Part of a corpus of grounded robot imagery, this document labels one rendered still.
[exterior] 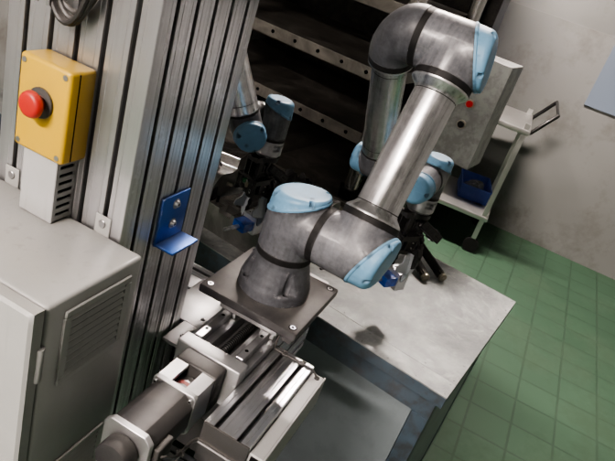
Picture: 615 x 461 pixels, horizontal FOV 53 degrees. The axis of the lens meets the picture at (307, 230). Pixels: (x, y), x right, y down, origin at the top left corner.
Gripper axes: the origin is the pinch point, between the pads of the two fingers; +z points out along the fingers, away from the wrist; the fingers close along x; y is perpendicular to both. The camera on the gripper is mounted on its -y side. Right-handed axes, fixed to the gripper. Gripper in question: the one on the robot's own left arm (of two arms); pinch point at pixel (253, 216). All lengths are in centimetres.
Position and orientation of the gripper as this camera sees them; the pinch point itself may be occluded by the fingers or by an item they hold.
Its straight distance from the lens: 173.7
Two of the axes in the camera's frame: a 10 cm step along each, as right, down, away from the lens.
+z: -2.9, 8.5, 4.4
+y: -6.2, 1.9, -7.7
